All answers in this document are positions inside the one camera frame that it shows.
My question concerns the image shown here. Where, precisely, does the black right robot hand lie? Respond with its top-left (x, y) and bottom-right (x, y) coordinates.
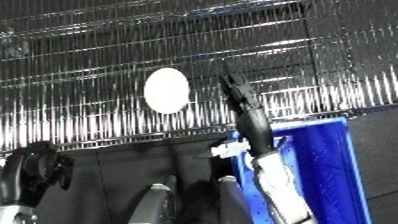
top-left (216, 63), bottom-right (278, 158)

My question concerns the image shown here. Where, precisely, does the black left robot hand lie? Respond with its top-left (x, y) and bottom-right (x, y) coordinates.
top-left (0, 141), bottom-right (77, 208)

